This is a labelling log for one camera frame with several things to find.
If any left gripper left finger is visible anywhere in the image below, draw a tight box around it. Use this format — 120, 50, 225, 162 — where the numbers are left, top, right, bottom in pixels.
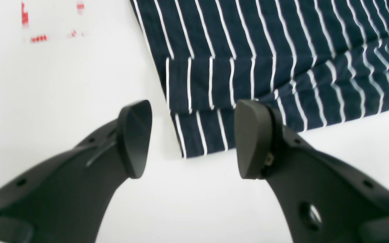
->
0, 100, 152, 243

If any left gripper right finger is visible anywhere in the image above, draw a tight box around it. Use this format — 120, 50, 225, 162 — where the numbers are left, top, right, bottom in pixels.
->
234, 100, 389, 243

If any red tape rectangle marking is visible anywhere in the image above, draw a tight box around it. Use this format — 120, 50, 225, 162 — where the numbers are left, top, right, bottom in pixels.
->
20, 0, 87, 44

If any navy white striped t-shirt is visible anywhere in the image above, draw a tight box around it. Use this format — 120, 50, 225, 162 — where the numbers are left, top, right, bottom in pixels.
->
131, 0, 389, 159

